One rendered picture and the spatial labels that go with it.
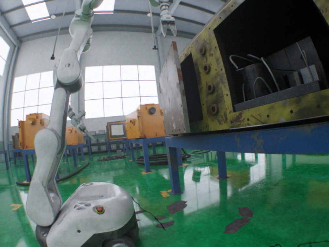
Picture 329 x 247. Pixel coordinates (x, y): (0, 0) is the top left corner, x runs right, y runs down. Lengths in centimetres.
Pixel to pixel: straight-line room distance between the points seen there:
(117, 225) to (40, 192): 45
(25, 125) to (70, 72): 275
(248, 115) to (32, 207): 117
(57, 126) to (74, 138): 533
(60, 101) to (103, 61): 1021
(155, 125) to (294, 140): 287
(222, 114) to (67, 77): 85
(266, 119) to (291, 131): 11
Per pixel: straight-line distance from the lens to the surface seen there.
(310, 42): 86
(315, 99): 52
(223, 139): 81
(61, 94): 93
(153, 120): 318
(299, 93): 54
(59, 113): 91
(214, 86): 80
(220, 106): 76
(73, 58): 96
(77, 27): 117
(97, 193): 110
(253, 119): 63
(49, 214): 96
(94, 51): 1158
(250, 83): 73
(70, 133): 627
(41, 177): 90
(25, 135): 355
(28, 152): 333
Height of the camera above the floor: 67
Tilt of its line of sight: 4 degrees up
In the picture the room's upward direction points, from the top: 7 degrees counter-clockwise
